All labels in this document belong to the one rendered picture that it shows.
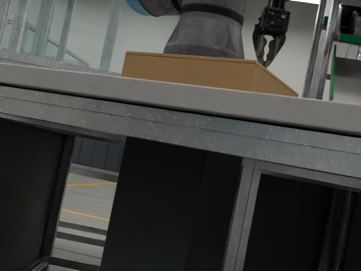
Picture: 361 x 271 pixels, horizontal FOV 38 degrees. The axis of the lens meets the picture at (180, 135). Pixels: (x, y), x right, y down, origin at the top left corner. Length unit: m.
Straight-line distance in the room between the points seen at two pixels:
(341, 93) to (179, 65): 0.78
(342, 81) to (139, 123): 1.03
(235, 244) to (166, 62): 0.56
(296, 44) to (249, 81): 11.62
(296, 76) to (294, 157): 11.71
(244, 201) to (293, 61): 11.12
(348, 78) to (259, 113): 1.08
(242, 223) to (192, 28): 0.56
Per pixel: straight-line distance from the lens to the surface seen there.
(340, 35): 1.56
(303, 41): 12.47
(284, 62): 12.33
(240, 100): 0.58
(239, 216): 1.29
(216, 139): 0.61
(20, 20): 1.78
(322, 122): 0.55
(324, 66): 1.64
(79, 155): 3.42
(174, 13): 1.03
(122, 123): 0.68
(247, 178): 1.28
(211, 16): 0.92
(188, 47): 0.89
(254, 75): 0.83
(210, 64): 0.86
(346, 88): 1.59
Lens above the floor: 0.77
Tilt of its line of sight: 3 degrees up
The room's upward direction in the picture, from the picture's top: 11 degrees clockwise
